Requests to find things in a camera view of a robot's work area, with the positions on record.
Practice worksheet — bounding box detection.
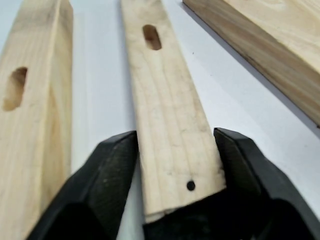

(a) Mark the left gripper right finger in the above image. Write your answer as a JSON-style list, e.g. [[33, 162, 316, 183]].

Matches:
[[213, 127, 320, 240]]

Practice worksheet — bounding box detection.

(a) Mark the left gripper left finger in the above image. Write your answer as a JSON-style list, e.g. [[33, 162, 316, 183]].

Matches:
[[26, 130, 140, 240]]

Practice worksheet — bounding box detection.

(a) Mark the wooden leg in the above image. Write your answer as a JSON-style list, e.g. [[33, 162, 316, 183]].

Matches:
[[0, 0, 75, 240], [120, 0, 227, 223]]

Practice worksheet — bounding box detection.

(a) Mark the wooden seat board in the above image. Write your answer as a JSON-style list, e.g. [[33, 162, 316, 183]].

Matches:
[[182, 0, 320, 130]]

